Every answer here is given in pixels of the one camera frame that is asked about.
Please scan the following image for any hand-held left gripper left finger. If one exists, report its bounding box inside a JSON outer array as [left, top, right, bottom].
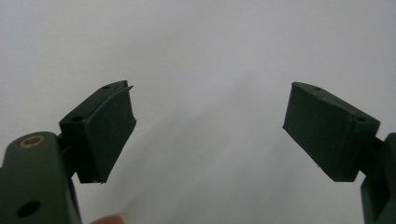
[[57, 79, 137, 185]]

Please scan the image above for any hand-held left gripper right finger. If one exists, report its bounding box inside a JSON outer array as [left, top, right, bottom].
[[282, 81, 387, 183]]

